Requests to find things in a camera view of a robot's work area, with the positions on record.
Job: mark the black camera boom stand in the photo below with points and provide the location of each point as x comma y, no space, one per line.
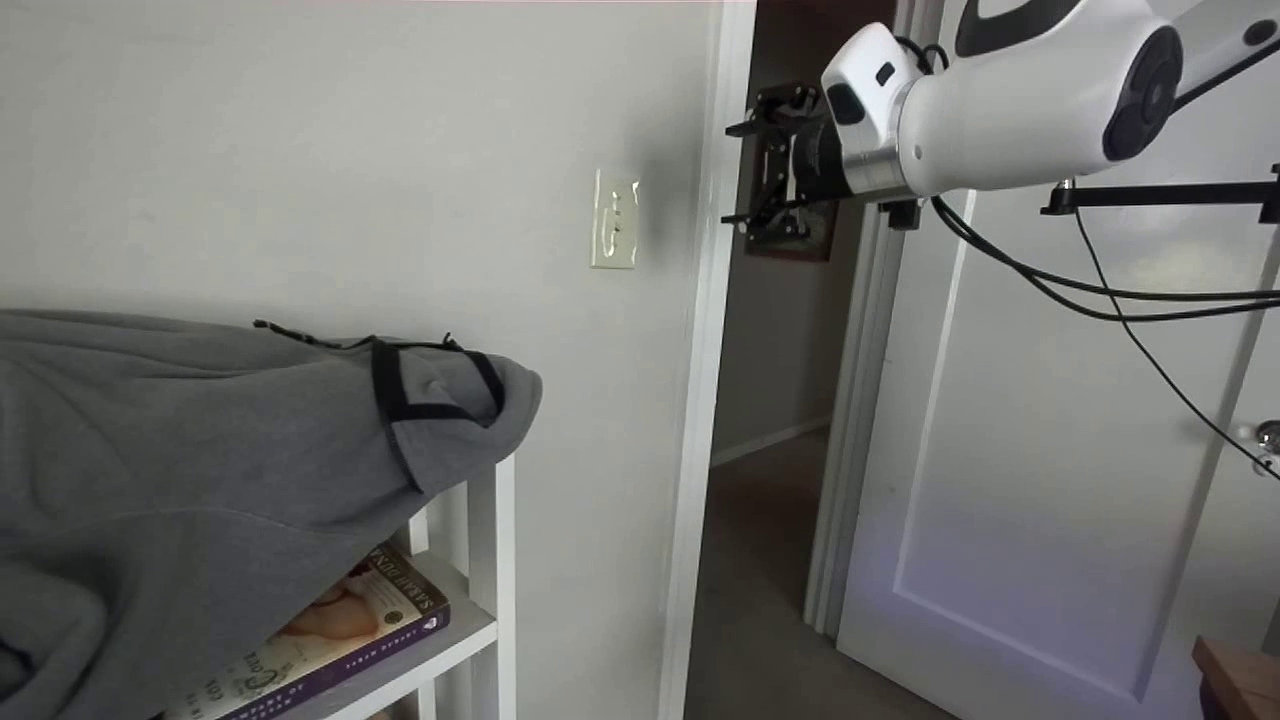
1175,194

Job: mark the silver door knob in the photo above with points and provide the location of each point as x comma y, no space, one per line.
1271,437

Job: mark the white panel door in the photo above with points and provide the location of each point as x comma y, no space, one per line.
1067,464

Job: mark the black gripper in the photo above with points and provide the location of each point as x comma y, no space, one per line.
808,167

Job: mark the brown wooden furniture corner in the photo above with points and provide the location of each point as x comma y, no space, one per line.
1243,683

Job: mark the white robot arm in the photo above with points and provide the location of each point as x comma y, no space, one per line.
1015,123

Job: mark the white door frame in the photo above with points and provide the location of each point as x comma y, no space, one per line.
705,360

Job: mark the cream light switch plate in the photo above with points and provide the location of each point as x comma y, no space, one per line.
612,222

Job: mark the book with purple spine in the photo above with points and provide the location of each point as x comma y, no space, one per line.
363,623

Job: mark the white wooden shelf unit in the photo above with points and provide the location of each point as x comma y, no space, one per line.
486,574

